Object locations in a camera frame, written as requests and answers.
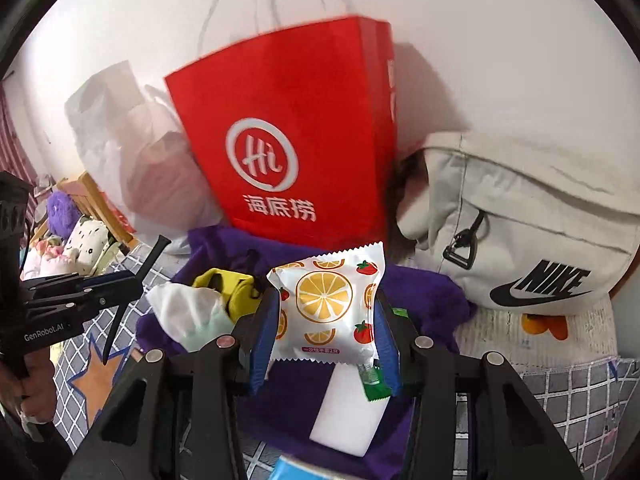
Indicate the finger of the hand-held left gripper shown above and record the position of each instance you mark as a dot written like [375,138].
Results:
[100,292]

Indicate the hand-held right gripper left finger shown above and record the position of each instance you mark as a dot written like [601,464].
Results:
[262,345]

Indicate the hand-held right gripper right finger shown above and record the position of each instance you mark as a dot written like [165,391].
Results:
[387,350]

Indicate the green packet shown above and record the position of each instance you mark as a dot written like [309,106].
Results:
[372,385]

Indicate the fruit print packet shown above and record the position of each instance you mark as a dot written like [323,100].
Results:
[325,300]

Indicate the person's left hand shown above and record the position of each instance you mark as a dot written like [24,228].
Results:
[37,390]

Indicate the white plush toy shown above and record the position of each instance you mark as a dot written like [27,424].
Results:
[87,247]

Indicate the yellow pouch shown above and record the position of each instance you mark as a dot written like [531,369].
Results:
[235,290]

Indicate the purple towel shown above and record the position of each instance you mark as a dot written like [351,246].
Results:
[300,410]

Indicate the white foam block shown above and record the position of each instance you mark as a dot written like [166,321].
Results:
[345,420]

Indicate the white cloth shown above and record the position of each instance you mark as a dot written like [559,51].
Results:
[185,315]

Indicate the purple plush toy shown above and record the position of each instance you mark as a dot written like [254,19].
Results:
[62,212]

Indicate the white blanket orange print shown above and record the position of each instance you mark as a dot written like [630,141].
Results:
[500,330]

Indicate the white plastic bag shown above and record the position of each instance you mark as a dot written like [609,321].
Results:
[150,185]

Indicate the dark clothing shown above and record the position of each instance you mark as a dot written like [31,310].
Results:
[25,460]

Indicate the blue tissue pack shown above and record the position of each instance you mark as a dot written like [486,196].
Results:
[300,470]

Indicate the red patterned curtain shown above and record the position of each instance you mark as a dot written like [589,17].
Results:
[12,150]

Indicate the grey grid bedsheet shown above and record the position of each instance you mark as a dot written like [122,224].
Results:
[575,410]

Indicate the beige sling bag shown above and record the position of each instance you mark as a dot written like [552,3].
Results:
[525,200]

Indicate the red paper bag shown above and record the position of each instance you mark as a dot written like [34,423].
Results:
[300,110]

